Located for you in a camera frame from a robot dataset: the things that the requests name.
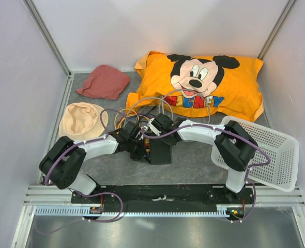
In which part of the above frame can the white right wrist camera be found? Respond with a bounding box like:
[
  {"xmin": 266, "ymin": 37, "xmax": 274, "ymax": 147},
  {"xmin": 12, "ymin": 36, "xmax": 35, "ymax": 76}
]
[{"xmin": 147, "ymin": 118, "xmax": 162, "ymax": 136}]

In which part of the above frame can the grey ethernet cable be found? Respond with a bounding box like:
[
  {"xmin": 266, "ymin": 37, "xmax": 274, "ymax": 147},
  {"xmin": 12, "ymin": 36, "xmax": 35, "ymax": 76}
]
[{"xmin": 128, "ymin": 89, "xmax": 212, "ymax": 125}]

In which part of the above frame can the yellow ethernet cable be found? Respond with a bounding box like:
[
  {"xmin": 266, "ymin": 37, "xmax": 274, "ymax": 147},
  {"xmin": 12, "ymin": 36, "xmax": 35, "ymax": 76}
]
[{"xmin": 113, "ymin": 108, "xmax": 140, "ymax": 130}]

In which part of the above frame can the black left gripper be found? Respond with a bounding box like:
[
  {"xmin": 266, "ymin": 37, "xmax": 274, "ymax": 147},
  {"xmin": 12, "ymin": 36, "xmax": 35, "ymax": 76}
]
[{"xmin": 126, "ymin": 137, "xmax": 150, "ymax": 164}]

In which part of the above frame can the red cloth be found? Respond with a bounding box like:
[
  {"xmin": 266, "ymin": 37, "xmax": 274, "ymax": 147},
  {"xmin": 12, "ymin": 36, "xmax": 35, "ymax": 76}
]
[{"xmin": 75, "ymin": 65, "xmax": 130, "ymax": 100}]

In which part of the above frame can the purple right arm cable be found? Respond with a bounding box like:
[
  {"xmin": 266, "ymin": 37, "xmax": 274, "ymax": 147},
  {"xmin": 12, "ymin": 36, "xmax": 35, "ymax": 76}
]
[{"xmin": 141, "ymin": 123, "xmax": 271, "ymax": 224}]

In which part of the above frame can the orange Mickey Mouse pillow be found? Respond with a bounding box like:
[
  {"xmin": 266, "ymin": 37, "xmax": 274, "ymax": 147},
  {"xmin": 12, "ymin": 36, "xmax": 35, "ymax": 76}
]
[{"xmin": 126, "ymin": 51, "xmax": 264, "ymax": 122}]

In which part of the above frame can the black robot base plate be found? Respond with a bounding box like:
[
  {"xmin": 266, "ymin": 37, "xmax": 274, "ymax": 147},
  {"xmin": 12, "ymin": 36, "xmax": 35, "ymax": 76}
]
[{"xmin": 71, "ymin": 183, "xmax": 254, "ymax": 213}]

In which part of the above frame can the black network switch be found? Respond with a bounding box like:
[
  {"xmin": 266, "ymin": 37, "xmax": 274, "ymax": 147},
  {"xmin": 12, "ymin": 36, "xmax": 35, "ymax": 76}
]
[{"xmin": 144, "ymin": 138, "xmax": 172, "ymax": 165}]

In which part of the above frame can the peach bucket hat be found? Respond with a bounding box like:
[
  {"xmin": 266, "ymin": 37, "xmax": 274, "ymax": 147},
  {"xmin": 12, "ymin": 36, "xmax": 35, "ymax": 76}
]
[{"xmin": 58, "ymin": 102, "xmax": 109, "ymax": 141}]

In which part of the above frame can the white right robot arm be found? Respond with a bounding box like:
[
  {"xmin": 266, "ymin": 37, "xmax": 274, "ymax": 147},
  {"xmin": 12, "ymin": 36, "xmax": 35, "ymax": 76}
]
[{"xmin": 147, "ymin": 114, "xmax": 257, "ymax": 204}]

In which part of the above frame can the white plastic basket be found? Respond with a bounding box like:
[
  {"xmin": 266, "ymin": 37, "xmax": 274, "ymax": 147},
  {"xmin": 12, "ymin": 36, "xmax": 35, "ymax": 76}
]
[{"xmin": 221, "ymin": 116, "xmax": 299, "ymax": 192}]

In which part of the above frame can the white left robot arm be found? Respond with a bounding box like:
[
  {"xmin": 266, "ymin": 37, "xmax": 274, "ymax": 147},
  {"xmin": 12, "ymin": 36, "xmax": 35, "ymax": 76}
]
[{"xmin": 39, "ymin": 121, "xmax": 146, "ymax": 203}]

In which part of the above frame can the grey slotted cable duct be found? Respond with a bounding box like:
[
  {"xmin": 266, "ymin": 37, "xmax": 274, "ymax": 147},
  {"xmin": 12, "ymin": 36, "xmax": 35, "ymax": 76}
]
[{"xmin": 35, "ymin": 206, "xmax": 229, "ymax": 218}]

